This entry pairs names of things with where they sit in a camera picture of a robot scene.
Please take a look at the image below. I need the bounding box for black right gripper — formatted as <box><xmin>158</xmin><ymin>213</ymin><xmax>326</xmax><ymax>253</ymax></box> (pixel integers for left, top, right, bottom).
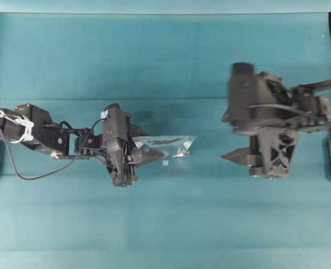
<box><xmin>220</xmin><ymin>127</ymin><xmax>299</xmax><ymax>179</ymax></box>

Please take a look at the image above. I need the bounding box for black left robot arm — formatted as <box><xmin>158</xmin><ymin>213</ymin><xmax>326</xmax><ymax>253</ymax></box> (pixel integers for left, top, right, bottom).
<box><xmin>0</xmin><ymin>103</ymin><xmax>165</xmax><ymax>187</ymax></box>

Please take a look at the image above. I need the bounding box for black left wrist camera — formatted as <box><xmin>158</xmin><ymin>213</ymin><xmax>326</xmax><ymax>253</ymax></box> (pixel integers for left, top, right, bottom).
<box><xmin>100</xmin><ymin>103</ymin><xmax>130</xmax><ymax>145</ymax></box>

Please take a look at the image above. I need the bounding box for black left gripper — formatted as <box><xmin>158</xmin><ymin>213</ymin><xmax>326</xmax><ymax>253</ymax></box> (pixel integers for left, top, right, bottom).
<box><xmin>100</xmin><ymin>124</ymin><xmax>165</xmax><ymax>187</ymax></box>

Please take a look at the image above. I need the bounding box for white zip ties left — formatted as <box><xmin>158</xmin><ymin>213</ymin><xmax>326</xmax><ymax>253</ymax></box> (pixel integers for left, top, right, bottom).
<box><xmin>0</xmin><ymin>108</ymin><xmax>34</xmax><ymax>143</ymax></box>

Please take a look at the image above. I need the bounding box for silver zip bag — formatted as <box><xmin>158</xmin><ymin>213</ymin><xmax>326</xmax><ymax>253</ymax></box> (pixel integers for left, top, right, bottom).
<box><xmin>132</xmin><ymin>135</ymin><xmax>196</xmax><ymax>160</ymax></box>

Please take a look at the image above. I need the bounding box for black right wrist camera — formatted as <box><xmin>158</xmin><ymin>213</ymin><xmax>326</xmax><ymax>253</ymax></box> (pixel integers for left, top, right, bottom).
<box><xmin>222</xmin><ymin>62</ymin><xmax>290</xmax><ymax>136</ymax></box>

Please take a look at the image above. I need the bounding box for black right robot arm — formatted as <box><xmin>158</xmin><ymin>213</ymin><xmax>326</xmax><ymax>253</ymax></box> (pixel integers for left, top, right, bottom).
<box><xmin>221</xmin><ymin>72</ymin><xmax>331</xmax><ymax>179</ymax></box>

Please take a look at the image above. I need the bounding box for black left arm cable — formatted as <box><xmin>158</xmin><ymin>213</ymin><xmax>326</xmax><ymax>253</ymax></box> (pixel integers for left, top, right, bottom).
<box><xmin>0</xmin><ymin>117</ymin><xmax>107</xmax><ymax>181</ymax></box>

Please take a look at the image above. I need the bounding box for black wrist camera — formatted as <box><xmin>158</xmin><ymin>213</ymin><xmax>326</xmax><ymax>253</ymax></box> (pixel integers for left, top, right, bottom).
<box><xmin>100</xmin><ymin>103</ymin><xmax>130</xmax><ymax>145</ymax></box>
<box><xmin>222</xmin><ymin>62</ymin><xmax>290</xmax><ymax>136</ymax></box>

